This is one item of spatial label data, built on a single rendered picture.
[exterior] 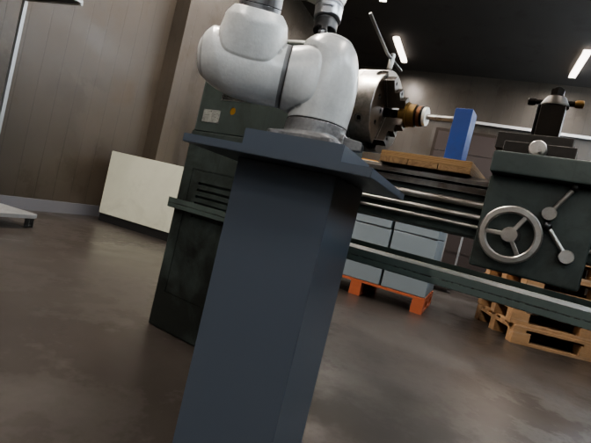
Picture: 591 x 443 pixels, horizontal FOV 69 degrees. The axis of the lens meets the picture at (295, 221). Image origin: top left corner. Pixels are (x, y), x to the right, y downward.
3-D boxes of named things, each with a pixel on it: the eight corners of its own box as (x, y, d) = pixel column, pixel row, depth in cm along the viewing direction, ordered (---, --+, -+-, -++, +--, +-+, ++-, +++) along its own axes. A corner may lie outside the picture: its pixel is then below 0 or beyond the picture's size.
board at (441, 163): (379, 160, 148) (382, 148, 148) (409, 178, 178) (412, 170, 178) (469, 174, 132) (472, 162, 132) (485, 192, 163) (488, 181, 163)
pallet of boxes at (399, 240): (430, 304, 432) (458, 192, 428) (420, 315, 361) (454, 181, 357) (320, 272, 479) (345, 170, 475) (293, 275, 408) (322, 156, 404)
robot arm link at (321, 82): (353, 127, 101) (375, 34, 100) (277, 108, 100) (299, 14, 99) (342, 137, 117) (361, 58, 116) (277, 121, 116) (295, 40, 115)
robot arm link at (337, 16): (315, -6, 133) (311, 10, 132) (344, -3, 132) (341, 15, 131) (315, 13, 142) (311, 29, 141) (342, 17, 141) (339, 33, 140)
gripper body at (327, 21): (314, 28, 140) (309, 54, 139) (314, 10, 132) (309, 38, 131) (337, 32, 140) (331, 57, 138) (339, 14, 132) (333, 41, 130)
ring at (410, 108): (398, 98, 160) (423, 99, 155) (406, 106, 168) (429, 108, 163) (393, 122, 160) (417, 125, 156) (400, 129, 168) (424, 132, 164)
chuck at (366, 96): (339, 134, 157) (362, 54, 159) (368, 161, 184) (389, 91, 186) (361, 137, 153) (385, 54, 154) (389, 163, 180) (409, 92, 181)
